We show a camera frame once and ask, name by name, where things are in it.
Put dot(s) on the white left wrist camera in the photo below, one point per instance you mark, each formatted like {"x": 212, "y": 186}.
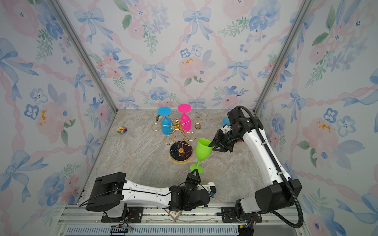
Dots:
{"x": 210, "y": 187}

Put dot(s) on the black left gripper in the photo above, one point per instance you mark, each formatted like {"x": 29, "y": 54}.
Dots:
{"x": 191, "y": 179}

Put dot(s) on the small framed card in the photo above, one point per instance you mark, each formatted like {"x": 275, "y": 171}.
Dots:
{"x": 173, "y": 214}

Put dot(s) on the light blue wine glass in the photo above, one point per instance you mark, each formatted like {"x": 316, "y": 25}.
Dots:
{"x": 225, "y": 121}

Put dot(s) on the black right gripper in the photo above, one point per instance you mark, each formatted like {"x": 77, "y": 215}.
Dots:
{"x": 218, "y": 137}

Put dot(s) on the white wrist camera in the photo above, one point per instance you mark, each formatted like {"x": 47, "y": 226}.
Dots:
{"x": 226, "y": 129}
{"x": 210, "y": 187}

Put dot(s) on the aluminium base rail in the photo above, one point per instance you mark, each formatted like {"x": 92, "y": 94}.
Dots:
{"x": 153, "y": 221}

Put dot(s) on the aluminium corner post left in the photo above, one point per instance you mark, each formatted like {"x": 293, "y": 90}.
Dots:
{"x": 80, "y": 49}

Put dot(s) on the gold wire glass rack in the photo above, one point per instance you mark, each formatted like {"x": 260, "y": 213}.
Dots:
{"x": 181, "y": 149}

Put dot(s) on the aluminium corner post right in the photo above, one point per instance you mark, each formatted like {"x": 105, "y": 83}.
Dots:
{"x": 294, "y": 31}

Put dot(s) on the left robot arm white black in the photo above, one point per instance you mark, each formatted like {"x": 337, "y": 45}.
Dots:
{"x": 112, "y": 193}

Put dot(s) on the green wine glass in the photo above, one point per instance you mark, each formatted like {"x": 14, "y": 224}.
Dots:
{"x": 203, "y": 151}

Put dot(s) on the aluminium corner post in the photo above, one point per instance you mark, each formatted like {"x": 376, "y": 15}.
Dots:
{"x": 294, "y": 31}
{"x": 80, "y": 49}

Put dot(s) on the cyan wine glass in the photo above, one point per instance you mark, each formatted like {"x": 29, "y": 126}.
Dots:
{"x": 166, "y": 122}

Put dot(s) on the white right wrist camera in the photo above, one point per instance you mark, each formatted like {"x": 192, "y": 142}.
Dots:
{"x": 226, "y": 129}

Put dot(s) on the magenta wine glass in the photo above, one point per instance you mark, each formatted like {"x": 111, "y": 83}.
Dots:
{"x": 185, "y": 119}

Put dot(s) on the rainbow flower plush toy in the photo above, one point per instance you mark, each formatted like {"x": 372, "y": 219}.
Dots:
{"x": 122, "y": 130}

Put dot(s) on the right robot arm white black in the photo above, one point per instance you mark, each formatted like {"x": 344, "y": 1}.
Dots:
{"x": 279, "y": 195}

